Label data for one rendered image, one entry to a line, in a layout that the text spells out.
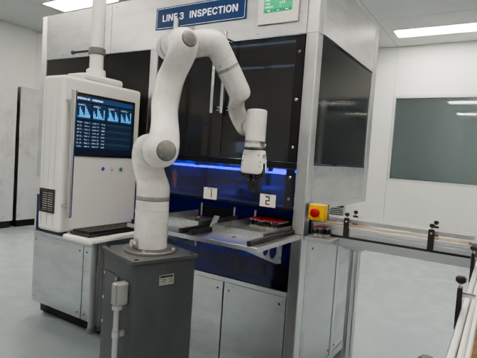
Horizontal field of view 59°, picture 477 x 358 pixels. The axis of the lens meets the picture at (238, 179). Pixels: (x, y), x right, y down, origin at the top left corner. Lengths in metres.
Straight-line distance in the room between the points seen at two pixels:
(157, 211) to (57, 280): 1.80
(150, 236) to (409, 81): 5.52
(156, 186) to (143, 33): 1.33
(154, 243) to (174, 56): 0.65
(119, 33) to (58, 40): 0.59
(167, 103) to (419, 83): 5.37
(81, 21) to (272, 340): 2.26
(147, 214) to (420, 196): 5.32
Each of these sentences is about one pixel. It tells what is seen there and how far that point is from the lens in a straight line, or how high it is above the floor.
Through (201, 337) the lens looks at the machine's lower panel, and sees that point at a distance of 2.41.
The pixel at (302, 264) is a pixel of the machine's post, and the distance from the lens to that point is 2.02.
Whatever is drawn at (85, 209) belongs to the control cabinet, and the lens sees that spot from 2.28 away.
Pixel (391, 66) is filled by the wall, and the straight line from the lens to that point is 6.73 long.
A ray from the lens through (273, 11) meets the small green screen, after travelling 2.15.
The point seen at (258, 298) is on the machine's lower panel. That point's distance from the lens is 2.15.
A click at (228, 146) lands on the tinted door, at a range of 2.17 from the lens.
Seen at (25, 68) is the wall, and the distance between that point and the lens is 7.45.
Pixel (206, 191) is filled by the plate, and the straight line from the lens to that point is 2.23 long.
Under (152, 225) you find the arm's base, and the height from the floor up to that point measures 0.96.
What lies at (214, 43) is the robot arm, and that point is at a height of 1.63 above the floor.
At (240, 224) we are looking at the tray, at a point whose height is 0.89.
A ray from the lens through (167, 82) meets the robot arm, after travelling 1.54.
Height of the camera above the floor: 1.22
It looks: 3 degrees down
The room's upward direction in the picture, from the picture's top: 4 degrees clockwise
